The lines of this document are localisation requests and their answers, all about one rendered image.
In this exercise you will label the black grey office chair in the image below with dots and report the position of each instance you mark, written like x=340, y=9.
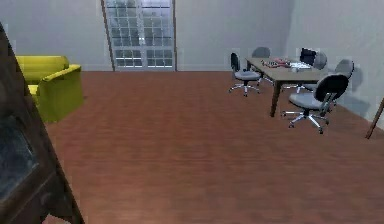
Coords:
x=316, y=100
x=261, y=52
x=245, y=76
x=320, y=60
x=345, y=67

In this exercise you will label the glass paned room door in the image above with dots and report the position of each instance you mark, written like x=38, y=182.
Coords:
x=141, y=33

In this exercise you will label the brown wooden table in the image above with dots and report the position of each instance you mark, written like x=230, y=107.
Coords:
x=286, y=75

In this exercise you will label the small white cup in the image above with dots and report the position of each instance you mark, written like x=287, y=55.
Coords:
x=294, y=69

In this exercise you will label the black laptop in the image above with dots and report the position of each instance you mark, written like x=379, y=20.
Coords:
x=306, y=57

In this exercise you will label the yellow sofa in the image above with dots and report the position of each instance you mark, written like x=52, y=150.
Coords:
x=56, y=86

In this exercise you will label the dark brown glass-front cabinet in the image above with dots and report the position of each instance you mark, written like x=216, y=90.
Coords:
x=20, y=160

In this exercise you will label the brown wooden furniture leg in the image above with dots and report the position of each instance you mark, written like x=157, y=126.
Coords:
x=375, y=120

